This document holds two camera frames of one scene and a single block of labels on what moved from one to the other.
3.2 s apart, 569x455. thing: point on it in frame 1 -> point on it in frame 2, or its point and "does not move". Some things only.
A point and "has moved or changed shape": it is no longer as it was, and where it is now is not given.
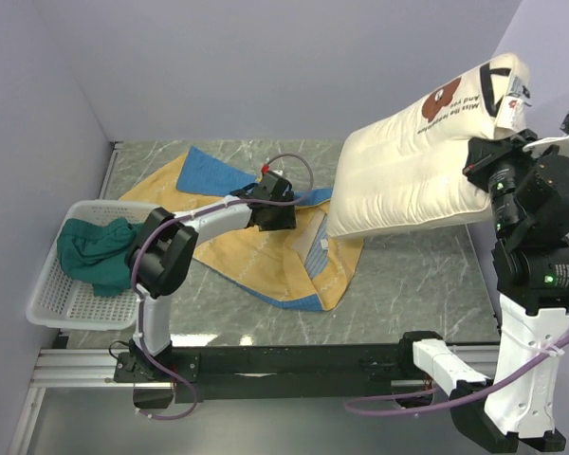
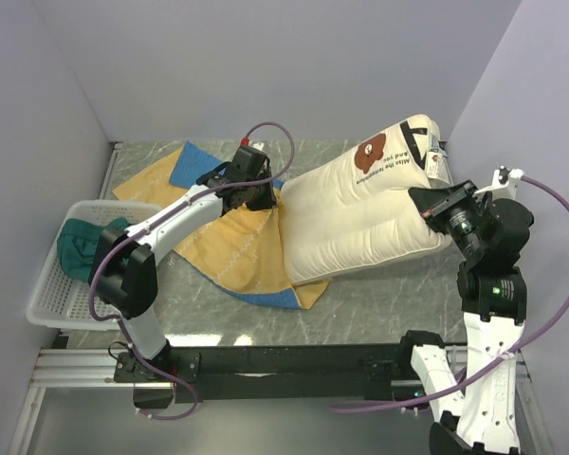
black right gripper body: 498,172 -> 459,213
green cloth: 97,252 does not move
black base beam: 250,372 does not move
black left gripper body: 281,217 -> 261,196
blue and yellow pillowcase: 303,264 has moved or changed shape
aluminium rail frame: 71,368 does not move
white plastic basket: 62,300 does not move
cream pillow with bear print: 408,171 -> 357,211
